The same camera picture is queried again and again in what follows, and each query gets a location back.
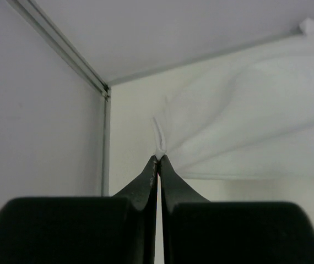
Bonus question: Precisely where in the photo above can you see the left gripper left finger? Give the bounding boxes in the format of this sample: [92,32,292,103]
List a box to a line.
[0,157,158,263]

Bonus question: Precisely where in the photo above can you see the left aluminium frame post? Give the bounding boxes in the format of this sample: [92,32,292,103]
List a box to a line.
[8,1,111,196]

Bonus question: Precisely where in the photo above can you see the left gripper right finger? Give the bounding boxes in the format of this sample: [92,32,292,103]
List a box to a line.
[159,156,314,263]

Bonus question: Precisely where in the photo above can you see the white t shirt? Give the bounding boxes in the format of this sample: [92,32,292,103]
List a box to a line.
[152,18,314,179]

